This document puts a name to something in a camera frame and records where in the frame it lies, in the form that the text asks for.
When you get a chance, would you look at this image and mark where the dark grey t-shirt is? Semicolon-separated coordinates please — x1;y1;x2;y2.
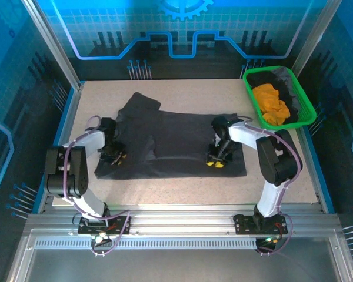
94;92;248;180

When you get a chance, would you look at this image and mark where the orange t-shirt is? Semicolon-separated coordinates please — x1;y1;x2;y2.
252;83;291;126

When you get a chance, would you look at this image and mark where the black t-shirt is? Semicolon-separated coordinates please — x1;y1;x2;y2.
247;72;299;123

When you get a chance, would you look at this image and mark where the green plastic basket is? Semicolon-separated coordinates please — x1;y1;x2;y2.
242;66;317;130

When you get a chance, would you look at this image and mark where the grey t-shirt crumpled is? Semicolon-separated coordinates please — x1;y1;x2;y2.
275;68;302;110

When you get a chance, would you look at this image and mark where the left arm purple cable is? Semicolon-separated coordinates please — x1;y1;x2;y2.
63;115;132;258

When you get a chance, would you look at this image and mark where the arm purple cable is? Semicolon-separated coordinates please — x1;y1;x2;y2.
63;115;132;258
229;116;302;257

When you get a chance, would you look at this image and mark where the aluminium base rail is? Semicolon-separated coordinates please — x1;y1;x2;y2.
26;204;342;237

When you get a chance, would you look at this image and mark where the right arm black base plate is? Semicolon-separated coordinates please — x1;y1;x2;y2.
233;213;294;236

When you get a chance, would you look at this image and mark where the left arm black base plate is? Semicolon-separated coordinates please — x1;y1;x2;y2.
78;215;132;236

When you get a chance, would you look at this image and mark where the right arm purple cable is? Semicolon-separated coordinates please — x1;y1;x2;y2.
229;116;302;257

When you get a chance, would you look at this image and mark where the slotted metal cable duct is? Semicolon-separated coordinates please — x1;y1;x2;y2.
32;237;336;250

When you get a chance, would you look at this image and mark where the aluminium frame post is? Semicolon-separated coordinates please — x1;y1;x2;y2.
22;0;82;90
292;0;344;78

